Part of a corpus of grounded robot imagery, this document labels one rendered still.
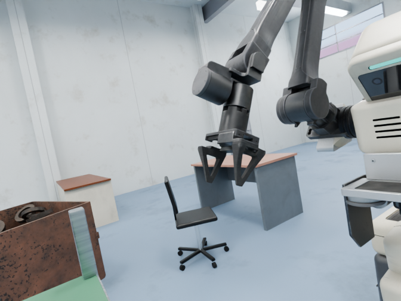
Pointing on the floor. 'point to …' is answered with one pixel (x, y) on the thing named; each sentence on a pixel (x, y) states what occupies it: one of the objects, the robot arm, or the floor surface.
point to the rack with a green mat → (83, 242)
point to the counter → (74, 186)
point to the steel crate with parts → (41, 248)
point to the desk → (288, 184)
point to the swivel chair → (196, 217)
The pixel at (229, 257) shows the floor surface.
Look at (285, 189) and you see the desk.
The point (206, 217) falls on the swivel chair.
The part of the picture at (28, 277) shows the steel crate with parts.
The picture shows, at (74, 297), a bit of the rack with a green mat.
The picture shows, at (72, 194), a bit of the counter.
